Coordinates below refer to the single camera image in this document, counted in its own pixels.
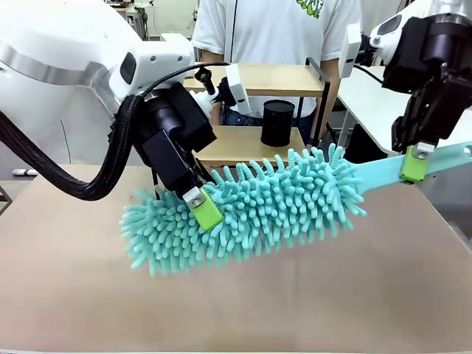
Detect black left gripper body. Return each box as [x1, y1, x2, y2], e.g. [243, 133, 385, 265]
[147, 82, 218, 153]

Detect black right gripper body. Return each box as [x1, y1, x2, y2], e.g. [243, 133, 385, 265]
[381, 14, 472, 97]

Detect teal chenille duster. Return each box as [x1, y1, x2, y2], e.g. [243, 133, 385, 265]
[119, 141, 472, 278]

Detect person's left forearm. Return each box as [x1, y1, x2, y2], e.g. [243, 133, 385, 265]
[317, 58, 340, 111]

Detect large white table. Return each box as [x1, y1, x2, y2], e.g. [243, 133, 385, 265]
[336, 66, 472, 160]

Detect blue jeans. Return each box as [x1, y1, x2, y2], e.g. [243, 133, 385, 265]
[220, 107, 319, 145]

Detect black cylindrical container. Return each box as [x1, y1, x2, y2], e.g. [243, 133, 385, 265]
[260, 100, 296, 148]

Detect white t-shirt torso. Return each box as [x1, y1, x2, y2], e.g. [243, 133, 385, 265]
[191, 0, 363, 119]

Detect thin black cable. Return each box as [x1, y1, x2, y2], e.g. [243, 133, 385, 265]
[353, 63, 386, 85]
[141, 61, 232, 100]

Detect black braided cable sleeve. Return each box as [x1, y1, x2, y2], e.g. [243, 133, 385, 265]
[0, 94, 144, 202]

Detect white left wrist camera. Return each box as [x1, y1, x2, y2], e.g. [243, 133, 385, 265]
[194, 63, 254, 116]

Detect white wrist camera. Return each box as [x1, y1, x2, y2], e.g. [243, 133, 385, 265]
[339, 23, 374, 80]
[194, 63, 254, 116]

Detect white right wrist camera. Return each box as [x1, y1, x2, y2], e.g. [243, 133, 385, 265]
[339, 23, 374, 80]

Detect wooden shelf black metal frame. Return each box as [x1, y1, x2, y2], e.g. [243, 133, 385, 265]
[183, 57, 341, 171]

